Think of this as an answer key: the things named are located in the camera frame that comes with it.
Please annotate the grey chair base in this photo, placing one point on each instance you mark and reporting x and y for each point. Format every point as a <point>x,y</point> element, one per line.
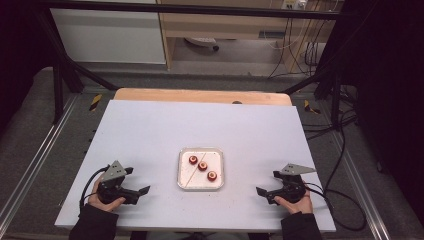
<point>200,41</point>

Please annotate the aluminium floor rail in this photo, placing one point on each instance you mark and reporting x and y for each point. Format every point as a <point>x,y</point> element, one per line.
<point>40,156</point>
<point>363,190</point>

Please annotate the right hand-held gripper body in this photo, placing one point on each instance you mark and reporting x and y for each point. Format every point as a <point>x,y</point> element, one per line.
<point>293,190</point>

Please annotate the black curtain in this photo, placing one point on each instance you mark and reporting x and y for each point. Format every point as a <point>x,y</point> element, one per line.
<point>390,83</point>
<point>20,50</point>

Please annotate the black metal stand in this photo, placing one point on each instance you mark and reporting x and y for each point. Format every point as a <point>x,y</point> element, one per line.
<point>335,100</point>
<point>58,93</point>

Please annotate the person's left hand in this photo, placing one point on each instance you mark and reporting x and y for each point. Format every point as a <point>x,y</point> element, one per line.
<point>100,204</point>

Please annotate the person's right hand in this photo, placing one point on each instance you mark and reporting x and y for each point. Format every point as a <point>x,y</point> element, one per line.
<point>300,207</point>

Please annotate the white cabinet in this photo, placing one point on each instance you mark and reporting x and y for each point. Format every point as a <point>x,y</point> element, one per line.
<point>106,36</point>

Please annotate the red hawthorn fruit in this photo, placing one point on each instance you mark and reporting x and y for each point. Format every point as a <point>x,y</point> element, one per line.
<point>193,159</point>
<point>212,175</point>
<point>202,166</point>

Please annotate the white power strip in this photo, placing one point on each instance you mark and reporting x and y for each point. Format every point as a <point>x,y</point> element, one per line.
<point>293,4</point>

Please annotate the light wooden desk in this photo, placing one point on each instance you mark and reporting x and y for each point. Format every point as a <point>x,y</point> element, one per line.
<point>213,25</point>

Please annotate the thin wooden skewer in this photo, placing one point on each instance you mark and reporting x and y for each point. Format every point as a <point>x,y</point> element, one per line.
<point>195,171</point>

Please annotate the white square tray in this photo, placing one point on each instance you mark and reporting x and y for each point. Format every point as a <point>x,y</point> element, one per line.
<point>210,156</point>

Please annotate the yellow black tape marker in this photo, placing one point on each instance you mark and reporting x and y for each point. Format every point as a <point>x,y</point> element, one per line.
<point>310,107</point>
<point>95,101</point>

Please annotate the white table cover board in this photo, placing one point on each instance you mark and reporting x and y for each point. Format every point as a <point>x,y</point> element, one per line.
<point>150,133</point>

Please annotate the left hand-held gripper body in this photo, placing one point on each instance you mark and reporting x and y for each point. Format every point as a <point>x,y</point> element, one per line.
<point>111,173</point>

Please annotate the wooden table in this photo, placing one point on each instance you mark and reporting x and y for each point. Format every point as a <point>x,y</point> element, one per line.
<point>186,96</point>

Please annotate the black horizontal frame bar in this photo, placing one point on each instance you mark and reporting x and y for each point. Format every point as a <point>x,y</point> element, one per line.
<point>200,8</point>

